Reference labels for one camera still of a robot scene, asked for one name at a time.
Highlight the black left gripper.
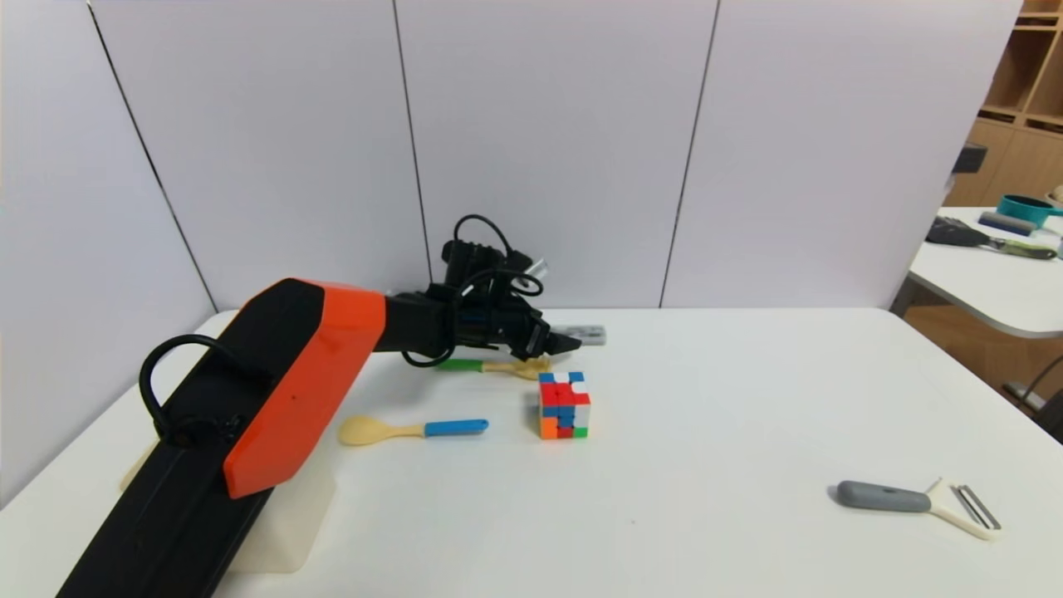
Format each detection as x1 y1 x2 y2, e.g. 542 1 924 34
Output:
488 306 582 361

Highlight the yellow pasta fork green handle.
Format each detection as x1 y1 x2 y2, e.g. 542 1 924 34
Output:
438 357 553 381

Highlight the cream plastic storage box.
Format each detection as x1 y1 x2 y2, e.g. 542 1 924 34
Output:
120 448 337 574

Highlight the grey bar object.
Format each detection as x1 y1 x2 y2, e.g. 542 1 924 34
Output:
978 211 1037 237

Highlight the multicolour puzzle cube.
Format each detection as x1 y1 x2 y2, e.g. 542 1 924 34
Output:
538 371 592 440

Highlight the white side table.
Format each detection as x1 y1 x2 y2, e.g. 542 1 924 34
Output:
889 206 1063 340

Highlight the teal cup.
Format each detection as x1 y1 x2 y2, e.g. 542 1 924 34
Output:
997 194 1063 229

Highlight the wooden shelf cabinet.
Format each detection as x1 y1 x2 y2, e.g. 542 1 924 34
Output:
943 0 1063 208

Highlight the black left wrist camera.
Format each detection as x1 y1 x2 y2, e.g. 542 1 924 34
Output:
442 239 549 292

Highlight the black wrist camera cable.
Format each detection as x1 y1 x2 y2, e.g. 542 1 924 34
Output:
401 214 546 368

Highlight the yellow spoon blue handle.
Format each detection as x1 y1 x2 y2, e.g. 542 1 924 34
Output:
338 415 490 447

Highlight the grey handled white peeler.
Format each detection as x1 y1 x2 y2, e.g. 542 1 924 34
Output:
835 478 1002 542

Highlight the black brush green handle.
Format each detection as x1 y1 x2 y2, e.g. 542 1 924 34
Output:
925 216 1058 261

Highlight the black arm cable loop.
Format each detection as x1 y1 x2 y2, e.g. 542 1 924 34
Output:
140 335 275 449

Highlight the black floor cable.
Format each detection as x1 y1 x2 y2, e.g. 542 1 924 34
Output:
1017 355 1063 408

